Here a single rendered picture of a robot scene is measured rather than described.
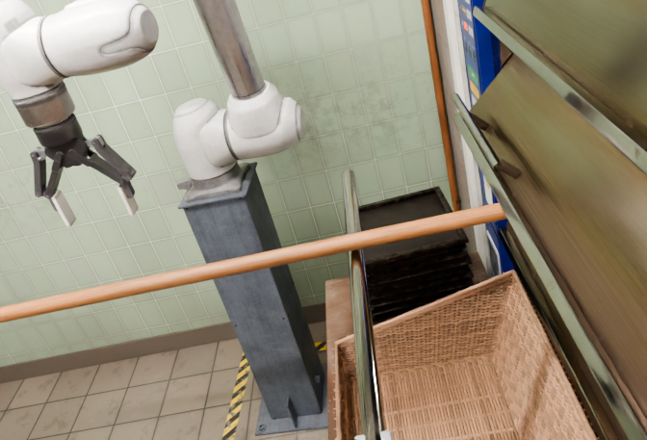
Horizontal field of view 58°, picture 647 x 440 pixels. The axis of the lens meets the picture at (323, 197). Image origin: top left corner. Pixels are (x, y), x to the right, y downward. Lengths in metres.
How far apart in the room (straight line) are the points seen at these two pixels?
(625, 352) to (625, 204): 0.19
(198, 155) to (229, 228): 0.25
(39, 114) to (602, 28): 0.86
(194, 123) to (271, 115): 0.23
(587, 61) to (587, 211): 0.19
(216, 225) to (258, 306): 0.34
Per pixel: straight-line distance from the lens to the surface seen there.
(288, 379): 2.23
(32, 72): 1.07
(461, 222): 1.02
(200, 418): 2.56
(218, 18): 1.54
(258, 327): 2.07
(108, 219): 2.57
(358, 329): 0.88
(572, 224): 0.84
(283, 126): 1.65
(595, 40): 0.78
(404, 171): 2.33
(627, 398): 0.66
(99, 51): 1.00
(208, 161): 1.75
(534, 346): 1.34
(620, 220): 0.78
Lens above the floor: 1.76
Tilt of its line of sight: 29 degrees down
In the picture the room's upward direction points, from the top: 16 degrees counter-clockwise
